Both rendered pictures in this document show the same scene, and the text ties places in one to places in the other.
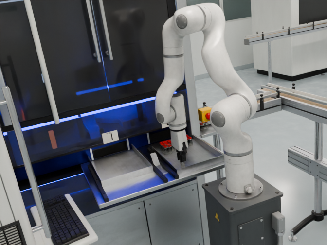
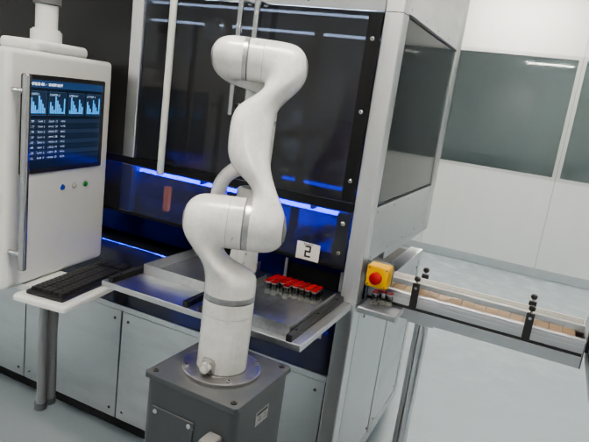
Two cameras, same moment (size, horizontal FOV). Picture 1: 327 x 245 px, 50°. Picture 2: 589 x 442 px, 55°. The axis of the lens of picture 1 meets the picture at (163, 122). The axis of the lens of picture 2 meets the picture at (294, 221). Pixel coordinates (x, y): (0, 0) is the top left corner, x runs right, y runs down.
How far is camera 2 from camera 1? 136 cm
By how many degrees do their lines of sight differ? 42
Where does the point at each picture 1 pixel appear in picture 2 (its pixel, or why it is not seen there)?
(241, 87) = (257, 190)
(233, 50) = not seen: outside the picture
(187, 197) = (302, 395)
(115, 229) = not seen: hidden behind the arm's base
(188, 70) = (365, 183)
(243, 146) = (213, 285)
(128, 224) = not seen: hidden behind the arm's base
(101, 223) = (177, 344)
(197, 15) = (228, 49)
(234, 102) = (215, 201)
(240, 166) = (204, 317)
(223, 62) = (238, 134)
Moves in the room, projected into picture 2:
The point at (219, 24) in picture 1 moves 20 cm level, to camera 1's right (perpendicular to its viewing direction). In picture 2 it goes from (275, 78) to (342, 85)
